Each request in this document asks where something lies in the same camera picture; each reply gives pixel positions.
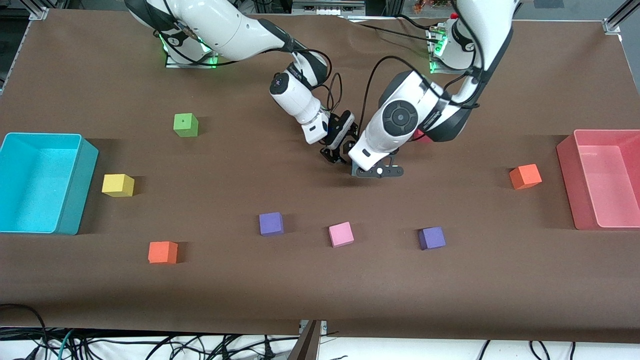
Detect black cable on table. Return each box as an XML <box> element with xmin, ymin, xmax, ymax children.
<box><xmin>350</xmin><ymin>20</ymin><xmax>436</xmax><ymax>41</ymax></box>
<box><xmin>397</xmin><ymin>14</ymin><xmax>438</xmax><ymax>30</ymax></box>

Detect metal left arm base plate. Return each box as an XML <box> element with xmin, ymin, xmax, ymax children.
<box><xmin>429</xmin><ymin>25</ymin><xmax>483</xmax><ymax>76</ymax></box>

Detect yellow foam block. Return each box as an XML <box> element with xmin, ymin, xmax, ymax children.
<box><xmin>101</xmin><ymin>173</ymin><xmax>135</xmax><ymax>198</ymax></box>

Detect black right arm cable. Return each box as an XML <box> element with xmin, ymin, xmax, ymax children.
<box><xmin>309</xmin><ymin>47</ymin><xmax>347</xmax><ymax>117</ymax></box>

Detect black cable bundle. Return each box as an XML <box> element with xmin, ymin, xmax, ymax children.
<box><xmin>50</xmin><ymin>332</ymin><xmax>301</xmax><ymax>360</ymax></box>

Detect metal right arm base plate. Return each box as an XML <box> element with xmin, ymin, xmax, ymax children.
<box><xmin>165</xmin><ymin>20</ymin><xmax>219</xmax><ymax>69</ymax></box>

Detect cyan plastic bin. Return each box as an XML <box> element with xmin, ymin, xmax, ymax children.
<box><xmin>0</xmin><ymin>132</ymin><xmax>100</xmax><ymax>236</ymax></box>

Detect aluminium frame rail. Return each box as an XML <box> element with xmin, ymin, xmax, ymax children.
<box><xmin>292</xmin><ymin>0</ymin><xmax>366</xmax><ymax>16</ymax></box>

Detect green foam block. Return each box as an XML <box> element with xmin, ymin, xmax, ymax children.
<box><xmin>173</xmin><ymin>113</ymin><xmax>199</xmax><ymax>138</ymax></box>

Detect purple foam block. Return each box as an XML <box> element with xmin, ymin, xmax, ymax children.
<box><xmin>258</xmin><ymin>212</ymin><xmax>285</xmax><ymax>237</ymax></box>
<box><xmin>418</xmin><ymin>226</ymin><xmax>447</xmax><ymax>251</ymax></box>

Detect orange foam block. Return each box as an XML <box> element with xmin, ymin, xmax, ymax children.
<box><xmin>147</xmin><ymin>241</ymin><xmax>179</xmax><ymax>265</ymax></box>
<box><xmin>509</xmin><ymin>163</ymin><xmax>543</xmax><ymax>190</ymax></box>

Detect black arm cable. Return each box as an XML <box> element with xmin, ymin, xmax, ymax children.
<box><xmin>309</xmin><ymin>47</ymin><xmax>347</xmax><ymax>117</ymax></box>
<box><xmin>362</xmin><ymin>0</ymin><xmax>488</xmax><ymax>143</ymax></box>

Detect pink plastic bin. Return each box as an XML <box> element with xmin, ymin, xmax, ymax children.
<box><xmin>556</xmin><ymin>129</ymin><xmax>640</xmax><ymax>231</ymax></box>

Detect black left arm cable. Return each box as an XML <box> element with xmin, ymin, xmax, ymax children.
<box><xmin>362</xmin><ymin>0</ymin><xmax>488</xmax><ymax>143</ymax></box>

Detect orange background objects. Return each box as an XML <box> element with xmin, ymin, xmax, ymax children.
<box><xmin>412</xmin><ymin>0</ymin><xmax>451</xmax><ymax>13</ymax></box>

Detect teal floor cable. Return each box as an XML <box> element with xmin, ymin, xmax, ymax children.
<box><xmin>56</xmin><ymin>329</ymin><xmax>76</xmax><ymax>360</ymax></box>

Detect dark grey metal bar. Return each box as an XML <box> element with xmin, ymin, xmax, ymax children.
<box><xmin>287</xmin><ymin>321</ymin><xmax>321</xmax><ymax>360</ymax></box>

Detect black looped floor cable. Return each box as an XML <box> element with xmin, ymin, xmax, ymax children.
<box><xmin>0</xmin><ymin>303</ymin><xmax>48</xmax><ymax>360</ymax></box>

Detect brown paper table cover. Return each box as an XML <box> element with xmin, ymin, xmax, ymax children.
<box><xmin>0</xmin><ymin>9</ymin><xmax>640</xmax><ymax>345</ymax></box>

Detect pink foam block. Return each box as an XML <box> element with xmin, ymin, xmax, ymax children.
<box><xmin>328</xmin><ymin>221</ymin><xmax>355</xmax><ymax>249</ymax></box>

